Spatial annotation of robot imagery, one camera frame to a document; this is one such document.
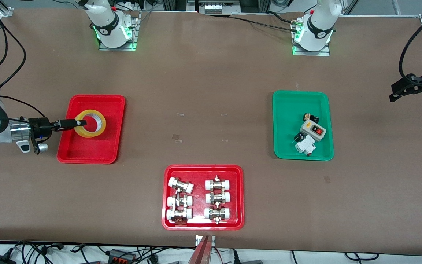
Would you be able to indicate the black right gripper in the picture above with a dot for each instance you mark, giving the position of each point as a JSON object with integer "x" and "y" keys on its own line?
{"x": 39, "y": 124}

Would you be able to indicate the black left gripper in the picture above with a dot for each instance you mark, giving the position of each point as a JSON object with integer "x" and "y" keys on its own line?
{"x": 413, "y": 85}

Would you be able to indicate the yellow packing tape roll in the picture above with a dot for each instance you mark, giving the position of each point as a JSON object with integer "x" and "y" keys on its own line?
{"x": 101, "y": 126}

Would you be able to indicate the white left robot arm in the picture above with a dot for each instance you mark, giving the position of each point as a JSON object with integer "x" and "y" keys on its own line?
{"x": 319, "y": 25}

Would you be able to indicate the red plastic tray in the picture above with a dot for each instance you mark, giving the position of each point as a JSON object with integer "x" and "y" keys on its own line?
{"x": 86, "y": 150}
{"x": 200, "y": 172}

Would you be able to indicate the green plastic tray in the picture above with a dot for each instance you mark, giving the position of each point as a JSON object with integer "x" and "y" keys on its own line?
{"x": 288, "y": 121}

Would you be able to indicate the white circuit breaker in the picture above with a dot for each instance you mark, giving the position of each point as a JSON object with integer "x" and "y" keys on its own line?
{"x": 305, "y": 146}

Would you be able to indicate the black round buzzer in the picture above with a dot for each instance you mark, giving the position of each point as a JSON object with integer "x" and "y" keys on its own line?
{"x": 298, "y": 137}

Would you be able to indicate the black power strip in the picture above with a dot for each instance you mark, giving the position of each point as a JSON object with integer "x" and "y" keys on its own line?
{"x": 121, "y": 255}

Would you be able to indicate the black power adapter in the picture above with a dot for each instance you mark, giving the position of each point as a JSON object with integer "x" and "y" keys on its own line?
{"x": 0, "y": 260}

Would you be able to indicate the grey electrical box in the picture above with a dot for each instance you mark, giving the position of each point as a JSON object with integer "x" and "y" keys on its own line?
{"x": 218, "y": 6}

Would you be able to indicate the black push button switch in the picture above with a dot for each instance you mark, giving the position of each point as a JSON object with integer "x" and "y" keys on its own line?
{"x": 311, "y": 117}

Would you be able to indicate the grey on-off switch box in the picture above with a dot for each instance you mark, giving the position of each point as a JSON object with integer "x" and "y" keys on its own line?
{"x": 311, "y": 129}

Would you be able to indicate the aluminium camera mount post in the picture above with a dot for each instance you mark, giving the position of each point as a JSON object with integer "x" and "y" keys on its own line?
{"x": 203, "y": 253}

